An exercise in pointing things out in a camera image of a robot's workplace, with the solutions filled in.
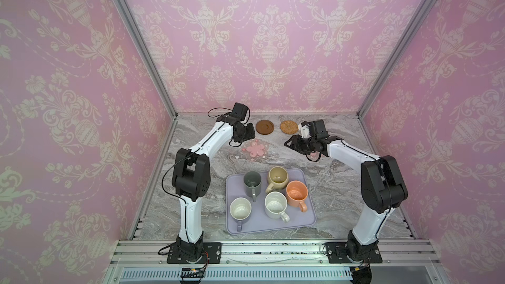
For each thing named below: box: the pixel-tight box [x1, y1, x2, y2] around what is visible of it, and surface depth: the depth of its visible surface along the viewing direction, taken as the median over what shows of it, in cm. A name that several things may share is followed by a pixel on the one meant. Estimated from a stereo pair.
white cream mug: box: [264, 191, 290, 223], surface depth 81 cm
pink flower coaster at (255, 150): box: [241, 138, 269, 162], surface depth 105 cm
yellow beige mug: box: [265, 165, 289, 194], surface depth 87 cm
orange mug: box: [285, 180, 309, 213], surface depth 83 cm
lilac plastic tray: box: [225, 165, 317, 235], surface depth 83 cm
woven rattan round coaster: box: [280, 120, 299, 135], surface depth 118 cm
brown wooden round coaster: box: [255, 119, 275, 135], surface depth 116 cm
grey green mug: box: [243, 170, 262, 202], surface depth 84 cm
